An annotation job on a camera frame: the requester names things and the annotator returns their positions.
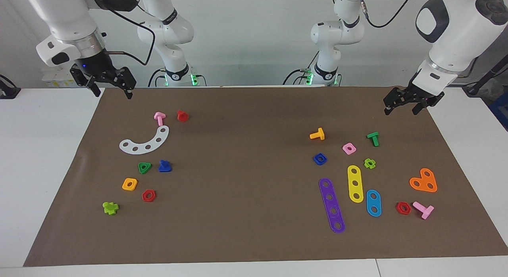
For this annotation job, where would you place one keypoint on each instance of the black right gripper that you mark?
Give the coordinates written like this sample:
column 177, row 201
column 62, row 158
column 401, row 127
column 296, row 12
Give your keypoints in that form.
column 97, row 66

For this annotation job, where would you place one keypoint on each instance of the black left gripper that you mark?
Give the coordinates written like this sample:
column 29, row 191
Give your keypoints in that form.
column 408, row 95

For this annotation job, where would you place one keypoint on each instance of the blue triangle toy screw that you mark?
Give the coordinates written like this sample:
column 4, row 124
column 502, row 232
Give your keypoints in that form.
column 164, row 167

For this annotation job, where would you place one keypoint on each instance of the blue square toy nut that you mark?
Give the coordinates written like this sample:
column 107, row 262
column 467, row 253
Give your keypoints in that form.
column 315, row 162

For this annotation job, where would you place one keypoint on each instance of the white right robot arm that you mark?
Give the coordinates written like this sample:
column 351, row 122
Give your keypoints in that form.
column 63, row 15

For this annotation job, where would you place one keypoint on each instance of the green toy screw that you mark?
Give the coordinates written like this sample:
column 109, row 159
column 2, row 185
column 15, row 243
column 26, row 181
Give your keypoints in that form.
column 374, row 139

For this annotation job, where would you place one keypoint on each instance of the small pink toy screw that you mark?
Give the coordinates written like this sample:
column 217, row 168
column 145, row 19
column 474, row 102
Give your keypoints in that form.
column 160, row 119

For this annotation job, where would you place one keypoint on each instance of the lime cross toy nut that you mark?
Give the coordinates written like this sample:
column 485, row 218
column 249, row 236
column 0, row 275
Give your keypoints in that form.
column 373, row 163

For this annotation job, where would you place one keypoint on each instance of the pink square toy nut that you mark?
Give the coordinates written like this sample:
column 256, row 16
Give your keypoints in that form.
column 353, row 151

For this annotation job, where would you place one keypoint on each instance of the red toy screw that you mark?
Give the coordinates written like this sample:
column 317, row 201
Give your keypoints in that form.
column 182, row 116

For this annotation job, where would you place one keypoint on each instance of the green triangle toy nut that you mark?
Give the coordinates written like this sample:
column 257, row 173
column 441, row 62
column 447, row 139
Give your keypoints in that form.
column 148, row 166

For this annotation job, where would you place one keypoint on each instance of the orange toy screw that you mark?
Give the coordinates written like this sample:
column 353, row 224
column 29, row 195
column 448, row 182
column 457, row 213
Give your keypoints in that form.
column 319, row 135

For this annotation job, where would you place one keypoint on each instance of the orange square toy nut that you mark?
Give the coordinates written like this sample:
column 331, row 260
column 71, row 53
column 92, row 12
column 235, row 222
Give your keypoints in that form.
column 125, row 186

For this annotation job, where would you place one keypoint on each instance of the red hexagon toy nut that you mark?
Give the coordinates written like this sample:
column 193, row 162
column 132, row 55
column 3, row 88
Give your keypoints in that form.
column 153, row 197
column 408, row 210

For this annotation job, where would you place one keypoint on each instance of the large pink toy screw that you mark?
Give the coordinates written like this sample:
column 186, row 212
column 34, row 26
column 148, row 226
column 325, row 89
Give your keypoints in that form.
column 426, row 210

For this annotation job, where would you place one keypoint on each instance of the lime cross toy screw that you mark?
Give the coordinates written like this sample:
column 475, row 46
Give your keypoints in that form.
column 110, row 208

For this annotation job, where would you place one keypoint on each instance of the white curved perforated strip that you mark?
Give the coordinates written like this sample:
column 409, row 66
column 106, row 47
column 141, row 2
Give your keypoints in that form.
column 153, row 144

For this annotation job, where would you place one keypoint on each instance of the orange heart plate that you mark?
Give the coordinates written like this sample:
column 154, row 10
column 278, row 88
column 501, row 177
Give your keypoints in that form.
column 423, row 181

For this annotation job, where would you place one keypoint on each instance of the black tripod stand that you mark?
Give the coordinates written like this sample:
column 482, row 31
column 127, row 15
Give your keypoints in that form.
column 486, row 76

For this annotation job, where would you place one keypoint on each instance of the yellow three-hole strip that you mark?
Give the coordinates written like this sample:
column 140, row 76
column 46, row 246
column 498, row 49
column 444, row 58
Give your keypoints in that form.
column 355, row 176

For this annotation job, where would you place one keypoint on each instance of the blue crate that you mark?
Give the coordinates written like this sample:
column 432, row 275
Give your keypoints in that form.
column 501, row 110

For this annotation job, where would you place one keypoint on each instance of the black table clamp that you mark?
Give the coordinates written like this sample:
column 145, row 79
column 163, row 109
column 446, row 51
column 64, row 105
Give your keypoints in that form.
column 8, row 91

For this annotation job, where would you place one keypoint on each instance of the blue two-hole strip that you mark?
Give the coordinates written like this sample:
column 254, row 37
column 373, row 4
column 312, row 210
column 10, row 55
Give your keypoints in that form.
column 373, row 203

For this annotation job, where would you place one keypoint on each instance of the purple four-hole strip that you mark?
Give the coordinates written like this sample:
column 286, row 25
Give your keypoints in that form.
column 331, row 203

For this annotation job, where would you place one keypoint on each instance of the brown table mat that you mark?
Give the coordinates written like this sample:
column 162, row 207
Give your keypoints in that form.
column 246, row 205

